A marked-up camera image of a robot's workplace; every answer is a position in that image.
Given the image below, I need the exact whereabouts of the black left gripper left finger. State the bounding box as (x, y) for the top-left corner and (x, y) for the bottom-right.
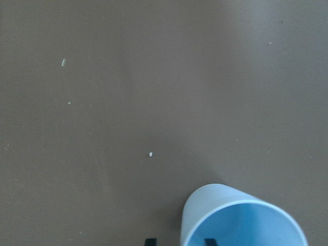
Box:
(145, 238), (156, 246)

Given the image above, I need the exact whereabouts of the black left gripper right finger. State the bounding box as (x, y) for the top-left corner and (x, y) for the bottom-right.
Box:
(204, 238), (217, 246)

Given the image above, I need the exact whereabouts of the light blue cup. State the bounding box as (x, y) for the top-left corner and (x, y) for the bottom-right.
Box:
(180, 183), (308, 245)

